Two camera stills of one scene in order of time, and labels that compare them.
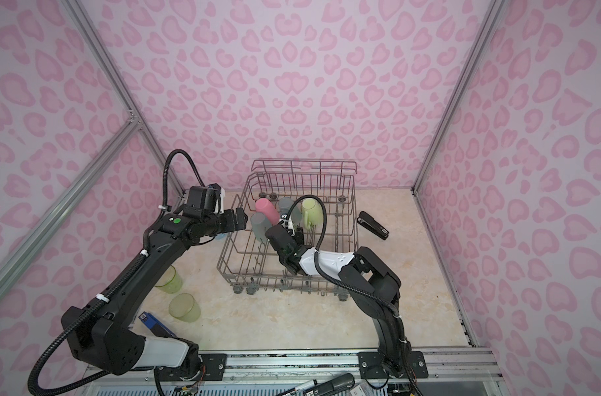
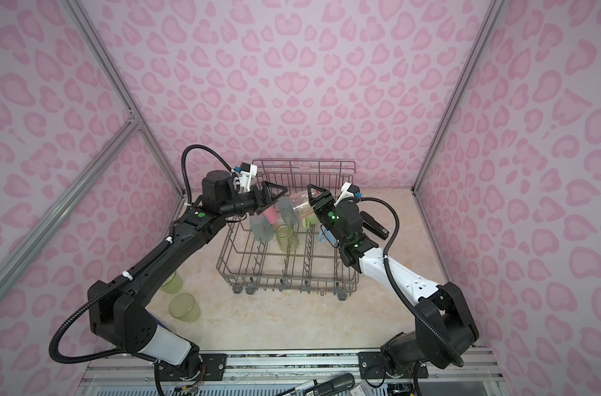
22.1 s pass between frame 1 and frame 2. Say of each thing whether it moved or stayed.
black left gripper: moved
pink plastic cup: stayed
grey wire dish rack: stayed
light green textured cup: stayed
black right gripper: moved
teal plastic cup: stayed
